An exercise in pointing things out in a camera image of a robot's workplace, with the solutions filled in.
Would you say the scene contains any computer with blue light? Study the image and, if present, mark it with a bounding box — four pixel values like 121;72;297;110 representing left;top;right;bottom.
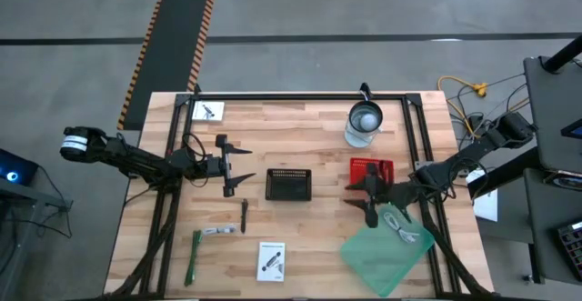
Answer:
0;148;40;188

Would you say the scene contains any black plastic basket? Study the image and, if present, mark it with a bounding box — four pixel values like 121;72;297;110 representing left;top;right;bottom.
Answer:
265;168;313;202

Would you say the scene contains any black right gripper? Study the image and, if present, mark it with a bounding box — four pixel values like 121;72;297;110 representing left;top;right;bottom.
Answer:
342;162;413;229

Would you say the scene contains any black hazard-striped floor mat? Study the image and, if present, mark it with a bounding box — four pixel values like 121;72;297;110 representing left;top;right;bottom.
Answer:
116;0;217;132

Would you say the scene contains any keyboard with blue keys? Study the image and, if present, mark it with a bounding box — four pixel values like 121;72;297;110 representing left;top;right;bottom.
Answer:
557;221;582;282

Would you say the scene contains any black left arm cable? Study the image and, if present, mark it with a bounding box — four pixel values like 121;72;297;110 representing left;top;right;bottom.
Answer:
181;132;207;188

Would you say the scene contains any yellow floor cable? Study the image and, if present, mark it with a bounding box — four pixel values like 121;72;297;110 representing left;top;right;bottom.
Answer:
436;75;490;141

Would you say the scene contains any white cylindrical lamp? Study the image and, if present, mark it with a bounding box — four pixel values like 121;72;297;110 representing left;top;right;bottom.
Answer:
344;99;384;149

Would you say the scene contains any red plastic basket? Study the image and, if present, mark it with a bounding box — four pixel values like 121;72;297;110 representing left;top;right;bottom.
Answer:
348;156;396;188

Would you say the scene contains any grey mounting plate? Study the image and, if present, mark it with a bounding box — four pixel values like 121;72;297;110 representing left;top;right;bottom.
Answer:
414;159;436;175

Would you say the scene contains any dark grey low table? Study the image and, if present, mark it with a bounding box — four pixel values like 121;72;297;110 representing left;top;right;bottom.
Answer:
475;168;582;288

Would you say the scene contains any black device blue screen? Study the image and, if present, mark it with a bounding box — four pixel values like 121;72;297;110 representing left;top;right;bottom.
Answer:
560;118;582;140

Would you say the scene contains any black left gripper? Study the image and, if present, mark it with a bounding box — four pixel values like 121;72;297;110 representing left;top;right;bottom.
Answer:
199;133;257;198

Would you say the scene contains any silver grey cable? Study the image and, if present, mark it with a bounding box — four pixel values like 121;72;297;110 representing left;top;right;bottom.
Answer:
201;225;238;236

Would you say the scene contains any white paper sheet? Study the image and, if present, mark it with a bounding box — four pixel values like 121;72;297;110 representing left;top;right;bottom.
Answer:
466;168;499;223

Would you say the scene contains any grey metal stand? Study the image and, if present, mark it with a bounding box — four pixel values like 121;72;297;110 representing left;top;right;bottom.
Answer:
0;185;74;301

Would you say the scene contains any white cable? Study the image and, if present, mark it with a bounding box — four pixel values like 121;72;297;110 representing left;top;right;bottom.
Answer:
382;211;421;245

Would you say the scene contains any small white product box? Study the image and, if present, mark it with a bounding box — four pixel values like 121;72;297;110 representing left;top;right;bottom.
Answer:
191;100;226;123

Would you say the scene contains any green translucent plastic bin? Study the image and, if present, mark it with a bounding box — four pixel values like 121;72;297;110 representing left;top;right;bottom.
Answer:
339;203;437;298

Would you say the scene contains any white card bottom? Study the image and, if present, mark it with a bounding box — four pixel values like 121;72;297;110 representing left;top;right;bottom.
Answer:
256;241;286;284

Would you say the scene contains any black aluminium frame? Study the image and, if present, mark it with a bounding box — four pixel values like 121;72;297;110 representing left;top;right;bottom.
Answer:
106;85;490;301

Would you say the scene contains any black pole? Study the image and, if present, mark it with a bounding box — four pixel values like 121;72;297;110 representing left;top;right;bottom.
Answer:
540;34;582;74

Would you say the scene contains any black power brick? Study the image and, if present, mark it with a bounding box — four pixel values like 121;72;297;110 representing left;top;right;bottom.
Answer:
467;114;490;147

